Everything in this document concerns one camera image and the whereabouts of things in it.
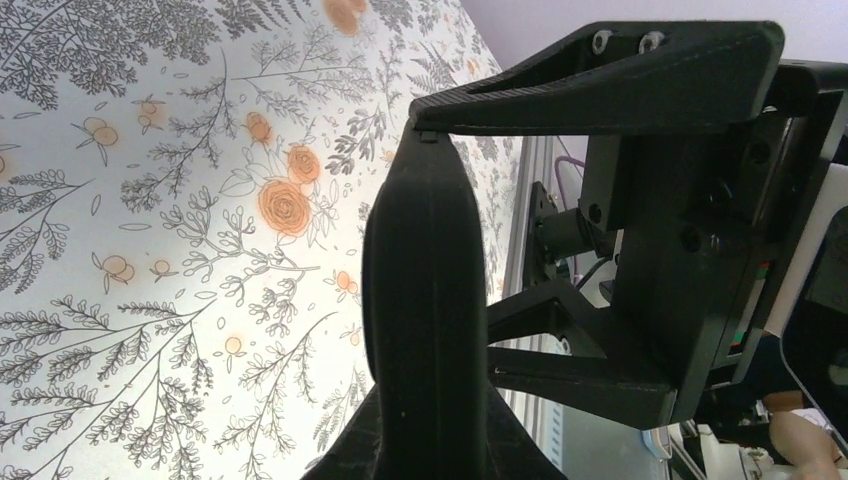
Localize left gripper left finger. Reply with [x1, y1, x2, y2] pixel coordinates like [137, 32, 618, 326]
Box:
[307, 129, 561, 479]

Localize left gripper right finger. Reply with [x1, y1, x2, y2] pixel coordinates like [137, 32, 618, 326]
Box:
[409, 21, 785, 136]

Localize floral patterned mat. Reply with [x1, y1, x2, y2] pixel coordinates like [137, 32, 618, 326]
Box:
[1, 1, 499, 479]

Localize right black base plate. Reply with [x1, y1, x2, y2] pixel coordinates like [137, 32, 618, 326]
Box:
[521, 181, 558, 290]

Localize aluminium mounting rail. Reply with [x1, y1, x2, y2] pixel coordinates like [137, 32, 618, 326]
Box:
[498, 137, 564, 470]

